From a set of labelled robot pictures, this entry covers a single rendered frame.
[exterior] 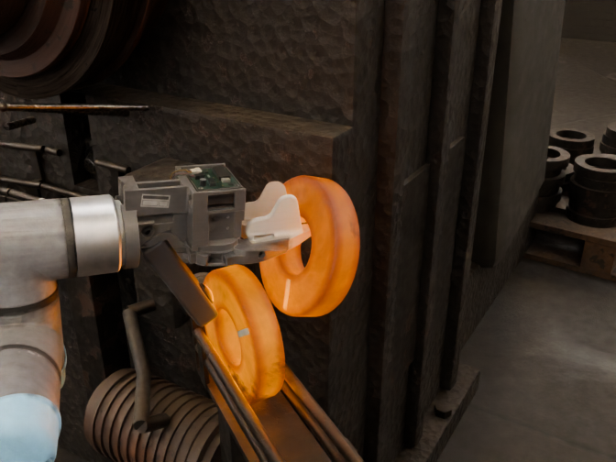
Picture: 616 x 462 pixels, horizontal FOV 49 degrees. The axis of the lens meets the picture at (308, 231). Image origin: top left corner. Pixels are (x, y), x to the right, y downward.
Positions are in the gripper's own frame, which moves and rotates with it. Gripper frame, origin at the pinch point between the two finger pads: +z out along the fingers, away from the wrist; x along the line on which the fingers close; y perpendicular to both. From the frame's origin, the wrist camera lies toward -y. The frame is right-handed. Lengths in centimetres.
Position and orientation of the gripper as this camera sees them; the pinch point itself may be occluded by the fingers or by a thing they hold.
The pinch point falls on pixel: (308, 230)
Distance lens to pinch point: 73.7
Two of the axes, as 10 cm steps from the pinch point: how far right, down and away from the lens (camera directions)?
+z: 9.2, -1.0, 3.9
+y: 0.9, -8.9, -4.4
